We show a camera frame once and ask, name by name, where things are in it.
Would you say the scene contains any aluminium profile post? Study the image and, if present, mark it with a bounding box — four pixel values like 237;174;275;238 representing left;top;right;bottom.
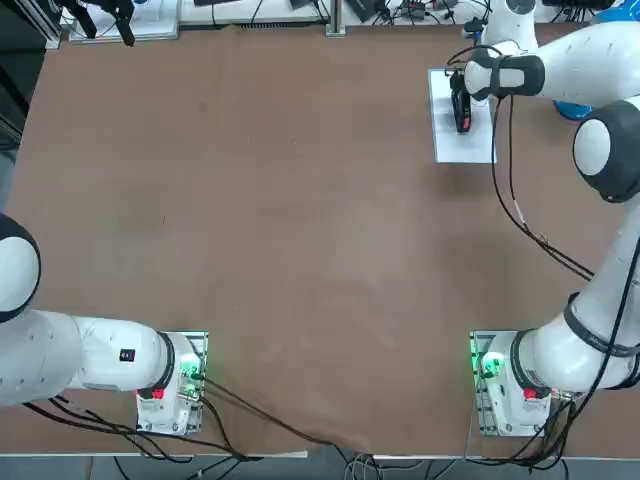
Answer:
326;0;347;37

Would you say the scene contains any black tripod leg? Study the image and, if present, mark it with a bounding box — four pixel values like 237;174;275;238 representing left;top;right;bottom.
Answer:
73;0;97;40
111;0;137;49

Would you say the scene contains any blue clipboard with metal clip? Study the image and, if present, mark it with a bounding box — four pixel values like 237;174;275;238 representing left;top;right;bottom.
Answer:
427;68;498;165

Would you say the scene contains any blue rounded object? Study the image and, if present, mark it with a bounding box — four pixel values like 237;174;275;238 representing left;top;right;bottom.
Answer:
593;0;640;24

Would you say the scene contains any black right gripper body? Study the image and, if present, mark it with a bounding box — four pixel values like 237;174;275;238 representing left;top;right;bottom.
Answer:
447;69;469;97

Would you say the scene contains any white board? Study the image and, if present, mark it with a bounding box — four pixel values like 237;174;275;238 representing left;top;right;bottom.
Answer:
66;0;181;42

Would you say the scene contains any black stapler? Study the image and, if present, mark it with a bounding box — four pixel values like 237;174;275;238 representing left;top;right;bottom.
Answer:
450;88;475;135

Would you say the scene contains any black base cable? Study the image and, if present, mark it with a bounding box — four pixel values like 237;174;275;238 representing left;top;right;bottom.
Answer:
198;373;382;480

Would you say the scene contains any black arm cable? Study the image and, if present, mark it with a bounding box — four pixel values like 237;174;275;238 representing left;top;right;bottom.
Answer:
489;94;597;282
507;95;596;276

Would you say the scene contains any black power brick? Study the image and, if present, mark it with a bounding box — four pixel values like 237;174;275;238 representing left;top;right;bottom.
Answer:
346;0;382;24

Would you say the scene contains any white paper sheet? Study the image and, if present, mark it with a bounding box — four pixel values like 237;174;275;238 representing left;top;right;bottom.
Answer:
432;71;494;163

